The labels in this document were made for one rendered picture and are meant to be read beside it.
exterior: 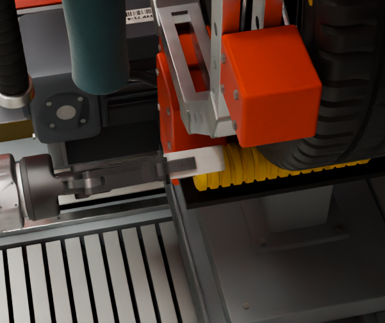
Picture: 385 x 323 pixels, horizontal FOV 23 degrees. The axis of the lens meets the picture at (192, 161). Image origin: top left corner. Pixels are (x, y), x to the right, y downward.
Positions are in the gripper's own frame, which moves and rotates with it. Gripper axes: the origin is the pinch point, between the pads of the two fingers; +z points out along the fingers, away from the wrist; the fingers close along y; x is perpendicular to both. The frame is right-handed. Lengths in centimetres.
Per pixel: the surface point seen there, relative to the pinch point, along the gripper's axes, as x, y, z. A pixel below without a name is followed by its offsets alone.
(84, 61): 14.9, -27.3, -9.6
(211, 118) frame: 5.2, 10.7, 0.9
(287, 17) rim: 14.8, 7.3, 11.7
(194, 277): -22.5, -43.8, 3.6
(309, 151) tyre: 0.1, 13.1, 10.5
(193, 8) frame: 19.9, -22.2, 6.4
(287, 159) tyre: -1.0, 6.4, 9.7
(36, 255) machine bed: -17, -64, -22
